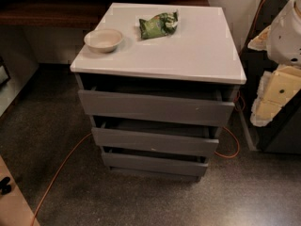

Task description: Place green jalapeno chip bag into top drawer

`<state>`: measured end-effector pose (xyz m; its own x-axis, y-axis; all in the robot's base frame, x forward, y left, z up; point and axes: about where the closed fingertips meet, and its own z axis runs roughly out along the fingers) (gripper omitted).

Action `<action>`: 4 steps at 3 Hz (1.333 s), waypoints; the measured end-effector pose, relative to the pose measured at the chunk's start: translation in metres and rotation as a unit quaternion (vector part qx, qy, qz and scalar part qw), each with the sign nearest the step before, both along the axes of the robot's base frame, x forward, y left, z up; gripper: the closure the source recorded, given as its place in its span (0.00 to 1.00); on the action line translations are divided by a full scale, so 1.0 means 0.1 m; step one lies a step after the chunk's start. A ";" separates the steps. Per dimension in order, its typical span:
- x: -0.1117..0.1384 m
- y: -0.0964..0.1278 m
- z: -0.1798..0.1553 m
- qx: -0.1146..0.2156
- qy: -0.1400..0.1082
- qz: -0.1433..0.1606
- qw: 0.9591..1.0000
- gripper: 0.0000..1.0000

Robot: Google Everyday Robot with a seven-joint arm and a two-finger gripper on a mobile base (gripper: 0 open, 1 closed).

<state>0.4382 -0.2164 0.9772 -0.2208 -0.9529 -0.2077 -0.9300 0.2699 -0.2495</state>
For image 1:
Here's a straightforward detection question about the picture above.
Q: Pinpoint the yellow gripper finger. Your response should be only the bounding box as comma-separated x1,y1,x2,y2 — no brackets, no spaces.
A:
250,65,301,127
247,26,271,51

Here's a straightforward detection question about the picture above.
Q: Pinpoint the grey top drawer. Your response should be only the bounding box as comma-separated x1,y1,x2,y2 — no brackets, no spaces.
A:
78,89,234,126

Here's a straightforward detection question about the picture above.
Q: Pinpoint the grey drawer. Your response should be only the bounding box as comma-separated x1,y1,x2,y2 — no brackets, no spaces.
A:
78,89,234,126
92,119,218,157
102,147,208,177

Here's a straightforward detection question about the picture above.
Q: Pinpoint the green jalapeno chip bag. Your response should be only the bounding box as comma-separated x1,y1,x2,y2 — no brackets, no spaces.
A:
139,11,178,40

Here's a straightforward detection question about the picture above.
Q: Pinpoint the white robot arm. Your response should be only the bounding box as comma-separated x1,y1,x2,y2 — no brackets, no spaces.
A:
247,0,301,127

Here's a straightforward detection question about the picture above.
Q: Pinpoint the grey drawer cabinet white top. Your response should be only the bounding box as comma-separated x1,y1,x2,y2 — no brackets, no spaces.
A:
71,3,246,181

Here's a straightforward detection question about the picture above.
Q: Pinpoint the grey bottom drawer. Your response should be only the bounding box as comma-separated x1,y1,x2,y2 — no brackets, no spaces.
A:
102,147,208,177

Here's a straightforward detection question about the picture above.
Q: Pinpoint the grey middle drawer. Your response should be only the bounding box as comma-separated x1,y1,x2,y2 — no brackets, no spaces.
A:
92,119,218,157

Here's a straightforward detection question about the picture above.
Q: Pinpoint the white ceramic bowl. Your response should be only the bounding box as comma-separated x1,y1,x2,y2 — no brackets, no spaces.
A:
84,29,123,53

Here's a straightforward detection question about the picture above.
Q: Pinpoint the dark wooden shelf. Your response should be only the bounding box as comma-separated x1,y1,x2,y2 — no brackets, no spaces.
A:
0,0,209,28

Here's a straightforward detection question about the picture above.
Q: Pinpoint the brown cardboard box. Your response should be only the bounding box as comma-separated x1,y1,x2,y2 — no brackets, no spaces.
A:
0,156,40,226

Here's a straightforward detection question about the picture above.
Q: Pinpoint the black object on cardboard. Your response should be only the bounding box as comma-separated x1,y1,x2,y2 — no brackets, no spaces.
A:
0,177,11,195

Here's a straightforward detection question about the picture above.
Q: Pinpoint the orange power cable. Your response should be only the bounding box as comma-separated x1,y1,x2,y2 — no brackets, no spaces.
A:
30,0,301,226

